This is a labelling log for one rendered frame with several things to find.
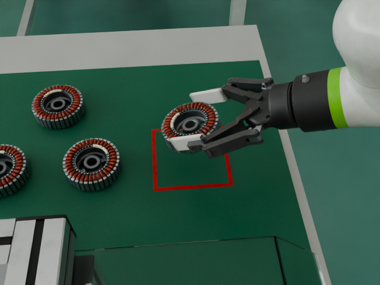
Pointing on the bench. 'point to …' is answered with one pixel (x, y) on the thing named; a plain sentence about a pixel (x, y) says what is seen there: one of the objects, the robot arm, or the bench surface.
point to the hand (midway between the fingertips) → (192, 120)
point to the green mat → (130, 175)
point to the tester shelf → (37, 250)
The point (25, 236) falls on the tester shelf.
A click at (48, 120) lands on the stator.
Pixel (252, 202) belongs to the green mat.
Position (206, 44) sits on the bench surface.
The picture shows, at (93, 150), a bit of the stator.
